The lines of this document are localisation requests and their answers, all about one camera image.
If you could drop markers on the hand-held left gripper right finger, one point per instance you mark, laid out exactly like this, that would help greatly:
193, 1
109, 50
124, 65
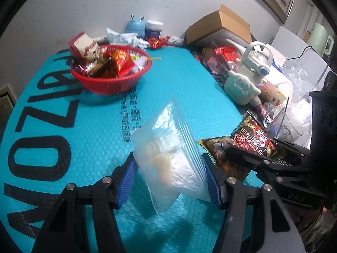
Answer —
212, 184

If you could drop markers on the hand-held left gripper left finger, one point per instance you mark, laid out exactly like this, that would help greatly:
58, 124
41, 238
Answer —
127, 181

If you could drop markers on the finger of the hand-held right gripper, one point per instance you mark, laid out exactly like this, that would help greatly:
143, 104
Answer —
297, 154
263, 168

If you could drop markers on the dark red gold snack packet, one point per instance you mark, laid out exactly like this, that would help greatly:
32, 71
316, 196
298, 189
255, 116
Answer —
250, 139

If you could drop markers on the clear zip bag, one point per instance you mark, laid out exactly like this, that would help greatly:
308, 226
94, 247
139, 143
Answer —
171, 158

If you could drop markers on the red plastic basket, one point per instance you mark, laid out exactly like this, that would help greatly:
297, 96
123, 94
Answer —
110, 85

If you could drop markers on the brown gold snack packet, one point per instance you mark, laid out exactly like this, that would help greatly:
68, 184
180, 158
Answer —
101, 68

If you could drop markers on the red cartoon couple packet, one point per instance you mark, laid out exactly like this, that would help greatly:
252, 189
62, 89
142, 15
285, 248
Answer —
122, 62

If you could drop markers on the yellow green lollipop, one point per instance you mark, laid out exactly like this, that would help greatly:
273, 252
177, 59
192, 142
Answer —
155, 58

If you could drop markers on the white red snack packet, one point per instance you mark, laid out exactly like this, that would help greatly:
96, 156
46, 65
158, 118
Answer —
84, 47

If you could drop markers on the clear glass cup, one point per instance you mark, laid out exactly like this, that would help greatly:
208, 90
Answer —
285, 126

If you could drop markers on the clear plastic bag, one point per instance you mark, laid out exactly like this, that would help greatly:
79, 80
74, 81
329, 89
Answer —
302, 84

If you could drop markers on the pink printed cup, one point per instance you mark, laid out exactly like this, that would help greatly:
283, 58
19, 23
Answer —
272, 93

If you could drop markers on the teal bubble mat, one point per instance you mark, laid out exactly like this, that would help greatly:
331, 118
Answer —
79, 137

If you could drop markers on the cream cartoon water bottle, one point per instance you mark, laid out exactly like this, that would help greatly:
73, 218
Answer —
242, 87

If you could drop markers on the light green electric kettle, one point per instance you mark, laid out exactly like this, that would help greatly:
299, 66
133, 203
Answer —
318, 38

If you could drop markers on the white cabinet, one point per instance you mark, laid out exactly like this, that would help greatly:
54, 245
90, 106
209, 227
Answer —
289, 42

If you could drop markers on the pile of red packets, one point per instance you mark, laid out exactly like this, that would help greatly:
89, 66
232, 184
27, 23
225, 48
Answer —
223, 55

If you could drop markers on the red gold candy wrapper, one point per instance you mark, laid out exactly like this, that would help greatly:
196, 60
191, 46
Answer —
158, 43

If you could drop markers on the crumpled white tissue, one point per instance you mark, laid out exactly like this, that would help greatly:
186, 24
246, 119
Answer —
123, 38

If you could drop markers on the brown cardboard box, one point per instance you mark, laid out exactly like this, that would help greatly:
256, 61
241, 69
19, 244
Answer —
223, 21

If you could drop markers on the small white wrapper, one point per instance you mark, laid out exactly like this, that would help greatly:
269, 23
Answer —
175, 40

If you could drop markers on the dark blue jar white lid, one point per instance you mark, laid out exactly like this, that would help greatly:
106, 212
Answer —
153, 30

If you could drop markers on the blue deer humidifier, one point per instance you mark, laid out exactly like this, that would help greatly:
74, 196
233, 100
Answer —
134, 26

